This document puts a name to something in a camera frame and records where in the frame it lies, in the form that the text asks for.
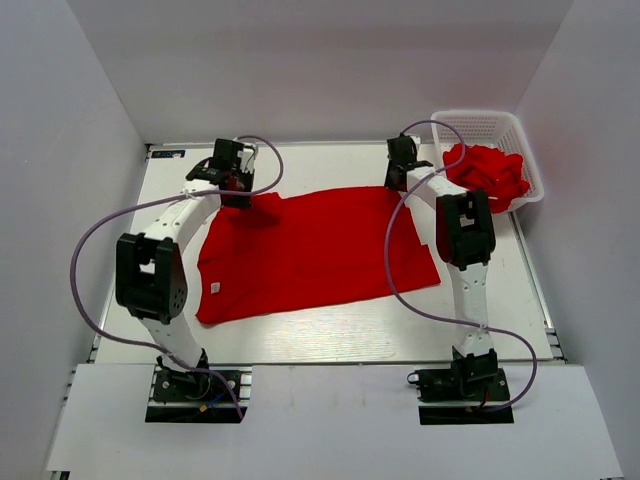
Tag white plastic basket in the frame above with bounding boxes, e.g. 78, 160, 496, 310
431, 110, 544, 212

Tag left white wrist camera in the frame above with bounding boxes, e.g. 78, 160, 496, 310
239, 142, 258, 171

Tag black table label sticker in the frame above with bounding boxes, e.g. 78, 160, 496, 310
151, 149, 186, 159

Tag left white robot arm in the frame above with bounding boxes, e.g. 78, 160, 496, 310
115, 139, 257, 399

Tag red t shirts pile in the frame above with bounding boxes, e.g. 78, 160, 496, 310
446, 145, 530, 214

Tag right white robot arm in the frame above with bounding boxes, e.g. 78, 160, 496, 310
384, 134, 498, 400

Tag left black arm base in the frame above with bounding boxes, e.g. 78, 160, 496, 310
145, 367, 252, 424

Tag red t shirt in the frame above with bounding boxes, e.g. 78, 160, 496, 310
196, 186, 441, 326

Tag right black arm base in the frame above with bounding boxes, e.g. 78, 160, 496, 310
406, 368, 514, 426

